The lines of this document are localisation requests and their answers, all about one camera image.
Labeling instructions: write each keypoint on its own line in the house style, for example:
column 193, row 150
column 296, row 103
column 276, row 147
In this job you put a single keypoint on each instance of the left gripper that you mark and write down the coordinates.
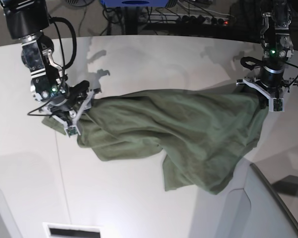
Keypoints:
column 271, row 75

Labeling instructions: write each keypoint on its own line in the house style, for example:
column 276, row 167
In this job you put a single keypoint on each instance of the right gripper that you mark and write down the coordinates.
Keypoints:
column 66, row 98

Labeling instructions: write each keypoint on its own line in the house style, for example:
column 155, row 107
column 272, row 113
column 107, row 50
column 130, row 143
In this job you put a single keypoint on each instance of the green t-shirt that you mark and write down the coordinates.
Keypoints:
column 204, row 135

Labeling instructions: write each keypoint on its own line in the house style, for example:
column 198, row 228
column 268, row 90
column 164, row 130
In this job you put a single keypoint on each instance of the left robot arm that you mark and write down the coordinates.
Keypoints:
column 276, row 42

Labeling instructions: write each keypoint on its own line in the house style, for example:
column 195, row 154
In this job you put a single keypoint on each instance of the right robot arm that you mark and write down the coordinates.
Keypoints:
column 154, row 77

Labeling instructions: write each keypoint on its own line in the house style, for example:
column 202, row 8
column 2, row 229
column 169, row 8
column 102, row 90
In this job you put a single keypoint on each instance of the black power strip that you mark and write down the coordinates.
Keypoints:
column 200, row 19

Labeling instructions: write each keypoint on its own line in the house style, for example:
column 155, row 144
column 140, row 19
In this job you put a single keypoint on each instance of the blue box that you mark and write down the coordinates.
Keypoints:
column 134, row 3

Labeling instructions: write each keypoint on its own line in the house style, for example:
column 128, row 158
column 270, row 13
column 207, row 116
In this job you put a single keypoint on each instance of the black table leg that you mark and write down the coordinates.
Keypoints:
column 131, row 18

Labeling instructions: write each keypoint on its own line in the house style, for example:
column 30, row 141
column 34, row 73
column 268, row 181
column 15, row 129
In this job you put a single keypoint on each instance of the white slotted plate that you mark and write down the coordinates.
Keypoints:
column 56, row 230

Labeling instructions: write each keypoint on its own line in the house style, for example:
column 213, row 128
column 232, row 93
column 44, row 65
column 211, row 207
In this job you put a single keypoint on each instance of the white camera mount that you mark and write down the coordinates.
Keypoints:
column 274, row 96
column 70, row 120

